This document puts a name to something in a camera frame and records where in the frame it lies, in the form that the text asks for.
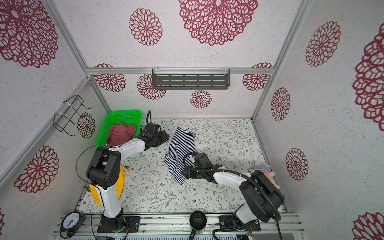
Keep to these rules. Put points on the blue white striped tank top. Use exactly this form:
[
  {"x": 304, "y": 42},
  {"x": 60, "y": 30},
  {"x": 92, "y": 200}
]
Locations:
[{"x": 182, "y": 144}]

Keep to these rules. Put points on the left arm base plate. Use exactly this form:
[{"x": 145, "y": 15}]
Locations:
[{"x": 120, "y": 225}]

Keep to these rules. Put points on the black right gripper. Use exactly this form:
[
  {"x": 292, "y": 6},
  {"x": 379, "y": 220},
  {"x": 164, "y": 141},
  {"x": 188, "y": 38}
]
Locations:
[{"x": 189, "y": 174}]

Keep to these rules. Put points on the green plastic basket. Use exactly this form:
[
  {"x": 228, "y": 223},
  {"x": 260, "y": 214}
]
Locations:
[{"x": 129, "y": 117}]

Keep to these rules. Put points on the maroon tank top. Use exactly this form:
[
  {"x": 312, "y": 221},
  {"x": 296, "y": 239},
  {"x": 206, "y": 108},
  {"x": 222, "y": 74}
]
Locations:
[{"x": 120, "y": 134}]

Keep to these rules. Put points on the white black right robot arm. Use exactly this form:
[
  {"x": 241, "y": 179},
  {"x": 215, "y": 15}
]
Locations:
[{"x": 262, "y": 198}]

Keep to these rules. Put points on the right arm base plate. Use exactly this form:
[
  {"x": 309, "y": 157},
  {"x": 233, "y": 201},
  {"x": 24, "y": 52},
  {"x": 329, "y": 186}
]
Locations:
[{"x": 232, "y": 223}]

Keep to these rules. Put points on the black wire wall rack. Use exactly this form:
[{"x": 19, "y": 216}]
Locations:
[{"x": 63, "y": 118}]

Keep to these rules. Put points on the plush doll toy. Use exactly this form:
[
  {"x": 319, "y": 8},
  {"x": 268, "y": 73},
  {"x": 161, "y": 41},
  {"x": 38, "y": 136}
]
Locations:
[{"x": 266, "y": 170}]

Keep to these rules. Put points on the grey wall shelf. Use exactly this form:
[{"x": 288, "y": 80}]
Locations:
[{"x": 191, "y": 80}]

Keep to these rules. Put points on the yellow hat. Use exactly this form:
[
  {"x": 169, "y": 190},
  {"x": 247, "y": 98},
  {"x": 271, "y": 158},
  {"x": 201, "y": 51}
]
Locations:
[{"x": 124, "y": 172}]

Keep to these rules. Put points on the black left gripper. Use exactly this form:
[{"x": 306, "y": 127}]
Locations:
[{"x": 165, "y": 136}]

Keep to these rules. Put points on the round pressure gauge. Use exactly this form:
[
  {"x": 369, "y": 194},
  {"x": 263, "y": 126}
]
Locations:
[{"x": 70, "y": 224}]

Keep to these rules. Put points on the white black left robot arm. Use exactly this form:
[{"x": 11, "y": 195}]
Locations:
[{"x": 104, "y": 169}]

